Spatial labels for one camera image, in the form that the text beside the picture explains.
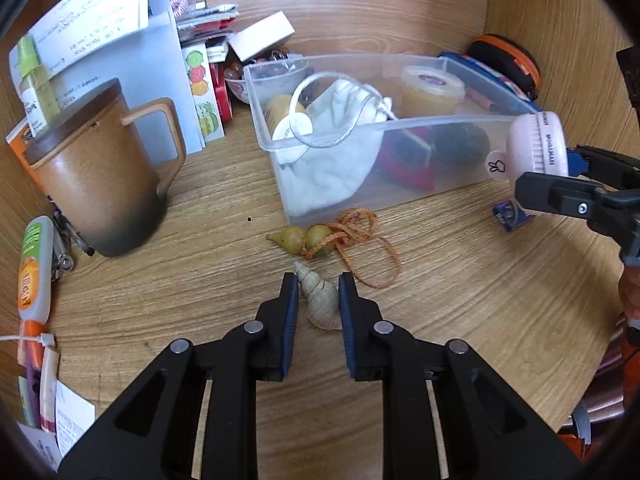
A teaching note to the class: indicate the small white box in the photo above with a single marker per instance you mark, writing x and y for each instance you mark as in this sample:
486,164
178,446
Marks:
260,35

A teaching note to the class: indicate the green spray bottle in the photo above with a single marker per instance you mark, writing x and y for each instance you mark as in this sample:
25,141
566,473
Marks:
37,90

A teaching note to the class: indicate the silver pen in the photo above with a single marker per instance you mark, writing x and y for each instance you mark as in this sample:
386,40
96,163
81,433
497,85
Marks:
62,255

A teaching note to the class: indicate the white printed paper slip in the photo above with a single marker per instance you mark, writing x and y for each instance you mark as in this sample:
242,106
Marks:
95,15

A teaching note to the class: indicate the yellow round object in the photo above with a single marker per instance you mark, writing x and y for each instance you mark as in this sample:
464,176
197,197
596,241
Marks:
280,110

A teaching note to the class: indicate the small blue metal clip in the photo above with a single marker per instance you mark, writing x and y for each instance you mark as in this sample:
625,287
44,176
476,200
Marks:
510,215

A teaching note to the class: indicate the small glass bowl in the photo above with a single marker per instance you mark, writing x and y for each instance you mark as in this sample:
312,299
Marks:
237,85

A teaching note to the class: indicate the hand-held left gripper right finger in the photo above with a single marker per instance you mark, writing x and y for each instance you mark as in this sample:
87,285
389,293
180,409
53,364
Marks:
348,330

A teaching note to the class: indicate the brown ceramic mug with lid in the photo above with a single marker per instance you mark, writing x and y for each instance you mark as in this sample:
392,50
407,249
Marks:
95,185

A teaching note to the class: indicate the beige spiral seashell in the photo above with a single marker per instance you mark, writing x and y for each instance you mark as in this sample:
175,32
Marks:
320,295

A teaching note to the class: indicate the person's right forearm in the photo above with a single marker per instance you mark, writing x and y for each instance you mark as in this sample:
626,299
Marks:
631,295

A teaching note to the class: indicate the purple tube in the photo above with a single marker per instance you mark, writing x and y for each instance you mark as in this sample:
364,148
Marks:
32,395

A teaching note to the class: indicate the orange white box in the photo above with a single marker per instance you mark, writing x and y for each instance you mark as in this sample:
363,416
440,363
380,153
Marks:
17,145

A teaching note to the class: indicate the white pink tube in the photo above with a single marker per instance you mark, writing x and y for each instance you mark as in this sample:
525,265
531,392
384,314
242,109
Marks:
49,390

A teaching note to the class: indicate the red snack packets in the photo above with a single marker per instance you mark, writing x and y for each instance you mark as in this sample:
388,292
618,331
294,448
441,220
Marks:
205,15

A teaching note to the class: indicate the black orange zip case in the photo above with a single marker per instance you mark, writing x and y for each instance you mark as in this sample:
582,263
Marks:
505,52

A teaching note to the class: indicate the white paper sheet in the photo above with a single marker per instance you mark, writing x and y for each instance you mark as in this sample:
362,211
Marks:
75,420

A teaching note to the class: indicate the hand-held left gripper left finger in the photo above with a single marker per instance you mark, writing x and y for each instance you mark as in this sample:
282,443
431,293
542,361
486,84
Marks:
289,325

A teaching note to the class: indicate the red pouch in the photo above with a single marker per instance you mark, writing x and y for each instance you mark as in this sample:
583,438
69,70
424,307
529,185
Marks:
410,172

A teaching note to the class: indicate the pink round case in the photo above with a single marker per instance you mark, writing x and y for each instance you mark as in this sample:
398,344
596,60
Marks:
537,145

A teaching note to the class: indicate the black pen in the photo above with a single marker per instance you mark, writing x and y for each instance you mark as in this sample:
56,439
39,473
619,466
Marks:
75,235

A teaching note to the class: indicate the wooden desktop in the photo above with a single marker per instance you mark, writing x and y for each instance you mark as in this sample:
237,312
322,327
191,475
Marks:
450,285

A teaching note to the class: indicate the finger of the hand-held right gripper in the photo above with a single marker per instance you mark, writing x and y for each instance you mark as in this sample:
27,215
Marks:
600,167
555,192

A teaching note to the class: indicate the white paper box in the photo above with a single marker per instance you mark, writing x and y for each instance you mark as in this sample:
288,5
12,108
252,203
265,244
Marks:
165,60

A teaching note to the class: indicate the cream jar with clear lid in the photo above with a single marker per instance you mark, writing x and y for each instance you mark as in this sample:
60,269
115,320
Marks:
430,97

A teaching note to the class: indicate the red box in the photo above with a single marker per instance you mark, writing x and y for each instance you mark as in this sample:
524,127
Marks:
220,90

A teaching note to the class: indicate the orange white tube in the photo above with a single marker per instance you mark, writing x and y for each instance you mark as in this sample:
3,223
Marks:
32,280

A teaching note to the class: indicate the fruit sticker sheet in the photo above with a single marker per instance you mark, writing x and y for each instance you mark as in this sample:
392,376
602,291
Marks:
200,90

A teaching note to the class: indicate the translucent plastic storage bin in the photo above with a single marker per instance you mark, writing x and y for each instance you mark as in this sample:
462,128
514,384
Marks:
325,215

